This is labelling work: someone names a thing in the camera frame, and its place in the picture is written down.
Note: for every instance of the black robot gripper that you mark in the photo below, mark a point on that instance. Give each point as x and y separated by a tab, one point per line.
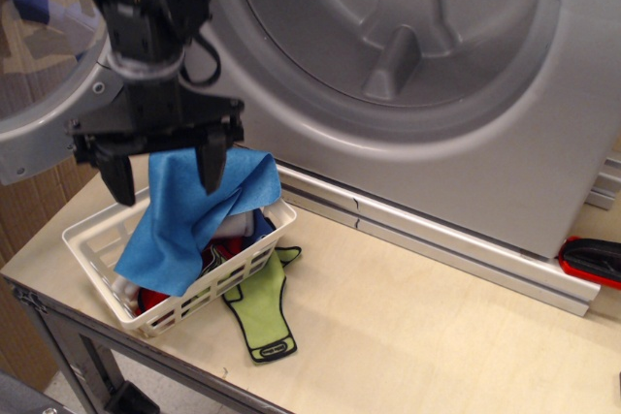
156	116

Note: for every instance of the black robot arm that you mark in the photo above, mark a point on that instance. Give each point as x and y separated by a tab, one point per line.
148	39

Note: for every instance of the round washing machine door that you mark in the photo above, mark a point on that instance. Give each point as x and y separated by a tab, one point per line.
53	69

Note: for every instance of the grey toy washing machine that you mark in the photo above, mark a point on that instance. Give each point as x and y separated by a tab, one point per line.
492	116

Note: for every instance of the white grey cloth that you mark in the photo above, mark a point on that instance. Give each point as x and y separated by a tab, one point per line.
233	226

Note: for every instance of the white plastic basket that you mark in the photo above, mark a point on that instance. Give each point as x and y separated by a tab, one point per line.
98	242

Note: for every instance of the red cloth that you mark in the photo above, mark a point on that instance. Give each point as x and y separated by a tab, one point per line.
216	253

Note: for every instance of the small blue cloth in basket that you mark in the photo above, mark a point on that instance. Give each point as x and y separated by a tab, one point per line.
260	227

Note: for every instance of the green cloth with black trim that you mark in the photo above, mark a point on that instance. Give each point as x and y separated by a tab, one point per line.
257	304

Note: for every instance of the red and black tool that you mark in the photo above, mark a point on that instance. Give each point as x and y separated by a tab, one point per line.
595	260

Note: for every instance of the grey metal table frame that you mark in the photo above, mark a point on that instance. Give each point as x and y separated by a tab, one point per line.
84	348

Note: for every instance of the aluminium profile rail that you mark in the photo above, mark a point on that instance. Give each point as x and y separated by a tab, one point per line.
412	239

